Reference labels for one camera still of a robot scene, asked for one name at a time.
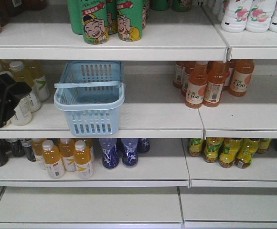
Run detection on yellow lemon tea bottle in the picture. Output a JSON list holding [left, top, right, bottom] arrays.
[[188, 138, 204, 157], [235, 138, 260, 168], [203, 137, 224, 163], [219, 138, 243, 168], [257, 138, 272, 154]]

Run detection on orange vitamin drink bottle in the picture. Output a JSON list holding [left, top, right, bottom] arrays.
[[32, 138, 46, 170], [58, 138, 76, 172], [73, 140, 93, 179], [42, 140, 65, 179]]

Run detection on orange C100 juice bottle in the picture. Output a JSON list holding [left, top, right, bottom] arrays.
[[203, 61, 226, 107], [229, 59, 255, 97], [185, 61, 208, 108]]

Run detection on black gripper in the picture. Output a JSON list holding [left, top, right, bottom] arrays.
[[0, 73, 32, 128]]

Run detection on pale yellow drink bottle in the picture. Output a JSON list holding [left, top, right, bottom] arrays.
[[11, 83, 32, 126], [23, 60, 50, 101], [9, 61, 41, 112]]

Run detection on light blue plastic basket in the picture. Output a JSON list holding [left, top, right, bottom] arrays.
[[54, 61, 125, 136]]

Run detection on white metal shelf unit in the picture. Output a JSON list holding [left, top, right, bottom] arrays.
[[0, 0, 277, 229]]

